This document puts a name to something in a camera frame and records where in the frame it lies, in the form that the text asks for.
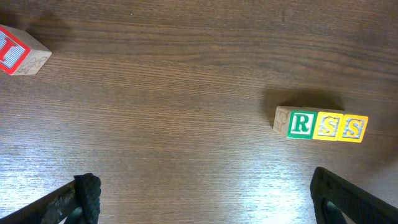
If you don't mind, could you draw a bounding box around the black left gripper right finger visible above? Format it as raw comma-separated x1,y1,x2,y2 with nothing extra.
310,167,397,224

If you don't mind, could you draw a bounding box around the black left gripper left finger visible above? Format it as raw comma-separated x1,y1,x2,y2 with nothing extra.
1,173,101,224

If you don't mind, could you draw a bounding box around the yellow block camera picture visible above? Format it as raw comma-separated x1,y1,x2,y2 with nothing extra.
313,111,344,141

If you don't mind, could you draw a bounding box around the yellow block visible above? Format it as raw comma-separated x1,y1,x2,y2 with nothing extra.
338,114,368,143

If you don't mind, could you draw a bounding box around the green R block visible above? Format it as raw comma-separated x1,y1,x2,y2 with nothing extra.
272,106,318,139

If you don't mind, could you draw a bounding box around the red I block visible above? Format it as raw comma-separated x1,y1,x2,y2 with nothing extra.
1,25,52,75

